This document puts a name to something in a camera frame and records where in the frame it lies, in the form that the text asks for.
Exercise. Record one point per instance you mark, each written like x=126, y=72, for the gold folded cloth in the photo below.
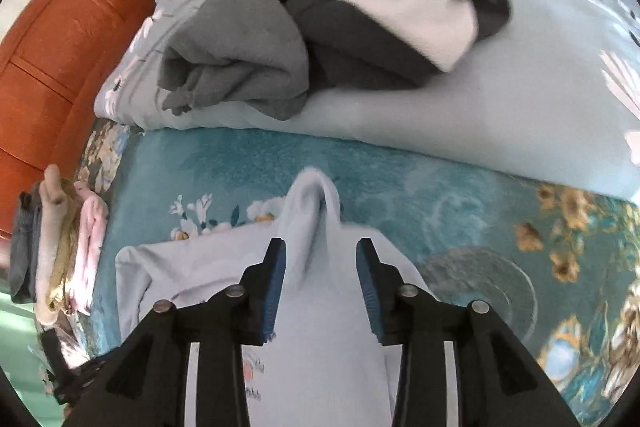
x=65, y=267

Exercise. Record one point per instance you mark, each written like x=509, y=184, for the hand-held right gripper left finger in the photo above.
x=275, y=292

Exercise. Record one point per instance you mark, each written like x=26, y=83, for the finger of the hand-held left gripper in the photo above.
x=57, y=367

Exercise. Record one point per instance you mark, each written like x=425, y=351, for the light blue floral duvet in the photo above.
x=450, y=122

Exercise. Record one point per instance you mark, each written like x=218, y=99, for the beige folded cloth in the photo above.
x=50, y=232

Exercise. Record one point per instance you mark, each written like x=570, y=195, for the dark grey white fleece garment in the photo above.
x=415, y=7

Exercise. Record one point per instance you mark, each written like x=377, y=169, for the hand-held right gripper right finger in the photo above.
x=369, y=292

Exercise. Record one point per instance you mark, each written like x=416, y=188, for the teal floral bedsheet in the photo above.
x=225, y=167

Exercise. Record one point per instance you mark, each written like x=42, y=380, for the grey sweater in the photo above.
x=240, y=42

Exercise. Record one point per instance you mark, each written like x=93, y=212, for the grey folded cloth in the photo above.
x=25, y=252

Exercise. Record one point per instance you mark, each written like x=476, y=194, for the light blue shirt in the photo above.
x=320, y=257

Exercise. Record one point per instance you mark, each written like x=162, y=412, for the orange wooden headboard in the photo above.
x=60, y=72

